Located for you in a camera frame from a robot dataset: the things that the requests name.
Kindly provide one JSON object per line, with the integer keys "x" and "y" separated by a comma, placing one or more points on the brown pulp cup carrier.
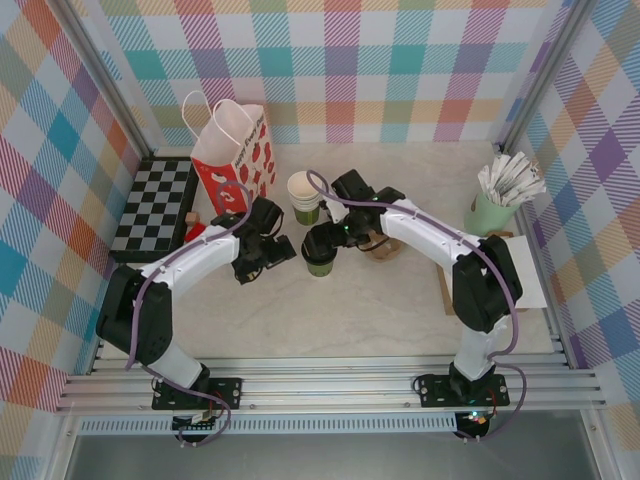
{"x": 385, "y": 252}

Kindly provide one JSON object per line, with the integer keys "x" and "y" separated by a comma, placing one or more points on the stack of paper cups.
{"x": 300, "y": 184}

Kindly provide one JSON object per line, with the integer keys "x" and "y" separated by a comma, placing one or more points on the red white paper bag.
{"x": 220, "y": 150}

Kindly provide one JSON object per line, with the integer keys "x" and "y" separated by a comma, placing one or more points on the white paper napkin stack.
{"x": 527, "y": 280}

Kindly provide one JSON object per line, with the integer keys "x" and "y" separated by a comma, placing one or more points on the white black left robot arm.
{"x": 200, "y": 255}

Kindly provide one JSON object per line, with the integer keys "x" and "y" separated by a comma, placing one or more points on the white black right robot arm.
{"x": 425, "y": 225}

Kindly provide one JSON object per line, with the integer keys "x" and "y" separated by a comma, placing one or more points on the red wooden block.
{"x": 194, "y": 234}

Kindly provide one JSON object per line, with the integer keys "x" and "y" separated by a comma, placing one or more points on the tan wooden cube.
{"x": 191, "y": 219}

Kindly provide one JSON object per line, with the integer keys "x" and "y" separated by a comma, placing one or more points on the clipboard with white paper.
{"x": 446, "y": 295}

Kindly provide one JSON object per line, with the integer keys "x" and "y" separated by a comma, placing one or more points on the black grey chessboard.
{"x": 150, "y": 200}

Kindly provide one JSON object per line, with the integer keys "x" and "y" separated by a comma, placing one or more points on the white paper sachet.
{"x": 499, "y": 172}
{"x": 525, "y": 182}
{"x": 530, "y": 194}
{"x": 486, "y": 180}
{"x": 512, "y": 172}

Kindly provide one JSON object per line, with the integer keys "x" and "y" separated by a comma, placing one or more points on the mint green holder cup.
{"x": 492, "y": 220}

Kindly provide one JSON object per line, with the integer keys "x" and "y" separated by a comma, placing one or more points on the grey metal panel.
{"x": 325, "y": 457}

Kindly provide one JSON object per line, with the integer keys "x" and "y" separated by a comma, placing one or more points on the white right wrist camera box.
{"x": 334, "y": 210}

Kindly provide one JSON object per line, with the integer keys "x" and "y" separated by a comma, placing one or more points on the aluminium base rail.
{"x": 325, "y": 385}

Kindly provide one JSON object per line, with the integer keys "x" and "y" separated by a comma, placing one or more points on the aluminium frame post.
{"x": 111, "y": 85}
{"x": 542, "y": 75}

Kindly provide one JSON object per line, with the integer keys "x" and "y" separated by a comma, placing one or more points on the aluminium side rail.
{"x": 557, "y": 345}

